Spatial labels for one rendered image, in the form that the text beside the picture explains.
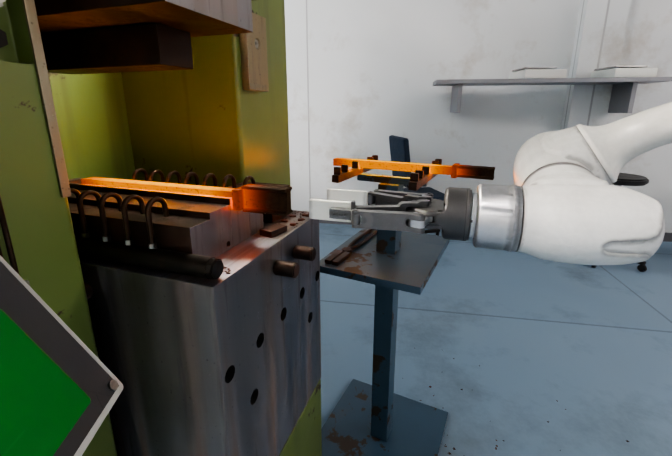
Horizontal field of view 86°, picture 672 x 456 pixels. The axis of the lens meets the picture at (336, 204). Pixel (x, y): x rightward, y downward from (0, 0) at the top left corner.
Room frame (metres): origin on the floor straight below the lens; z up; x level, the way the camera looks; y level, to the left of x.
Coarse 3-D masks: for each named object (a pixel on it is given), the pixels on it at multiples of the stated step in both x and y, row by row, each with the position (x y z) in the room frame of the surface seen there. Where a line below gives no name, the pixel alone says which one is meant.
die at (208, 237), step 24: (120, 192) 0.66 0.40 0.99; (144, 192) 0.64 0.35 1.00; (168, 192) 0.63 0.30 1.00; (72, 216) 0.57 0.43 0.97; (96, 216) 0.55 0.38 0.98; (120, 216) 0.54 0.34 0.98; (144, 216) 0.54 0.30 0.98; (168, 216) 0.54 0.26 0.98; (192, 216) 0.54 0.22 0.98; (216, 216) 0.55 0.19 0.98; (240, 216) 0.61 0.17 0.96; (120, 240) 0.53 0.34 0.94; (144, 240) 0.52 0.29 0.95; (168, 240) 0.50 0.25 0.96; (192, 240) 0.49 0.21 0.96; (216, 240) 0.54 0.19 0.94; (240, 240) 0.60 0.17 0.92
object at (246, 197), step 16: (192, 192) 0.62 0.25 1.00; (208, 192) 0.61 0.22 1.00; (224, 192) 0.60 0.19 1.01; (240, 192) 0.58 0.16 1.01; (256, 192) 0.59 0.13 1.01; (272, 192) 0.58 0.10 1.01; (288, 192) 0.57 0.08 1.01; (240, 208) 0.58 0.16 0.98; (256, 208) 0.59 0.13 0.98; (272, 208) 0.58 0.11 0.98; (288, 208) 0.57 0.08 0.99
